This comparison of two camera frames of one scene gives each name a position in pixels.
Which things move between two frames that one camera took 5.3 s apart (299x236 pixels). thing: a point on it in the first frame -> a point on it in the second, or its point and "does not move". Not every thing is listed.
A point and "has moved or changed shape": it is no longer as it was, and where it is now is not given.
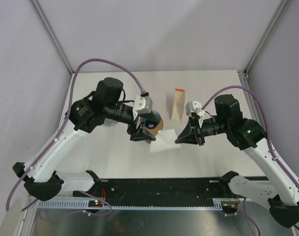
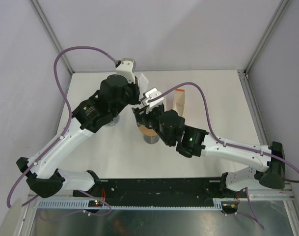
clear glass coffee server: x=109 y=122 does not move
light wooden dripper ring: x=155 y=131 has moved or changed shape
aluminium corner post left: x=52 y=34 does not move
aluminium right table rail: x=251 y=98 does not move
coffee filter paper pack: x=177 y=110 does not move
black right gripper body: x=214 y=126 -> x=152 y=118
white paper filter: x=165 y=140 -> x=143 y=83
